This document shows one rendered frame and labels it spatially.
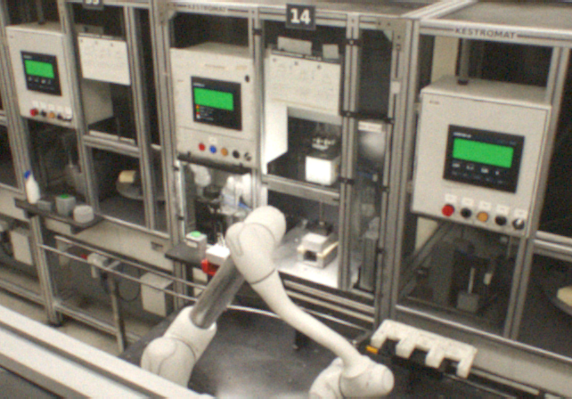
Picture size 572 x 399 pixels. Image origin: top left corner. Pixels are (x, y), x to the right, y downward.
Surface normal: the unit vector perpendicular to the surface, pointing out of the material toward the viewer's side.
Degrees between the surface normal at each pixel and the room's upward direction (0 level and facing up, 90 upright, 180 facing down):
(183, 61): 90
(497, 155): 90
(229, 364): 0
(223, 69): 90
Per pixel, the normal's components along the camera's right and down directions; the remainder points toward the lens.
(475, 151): -0.51, 0.36
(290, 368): 0.00, -0.91
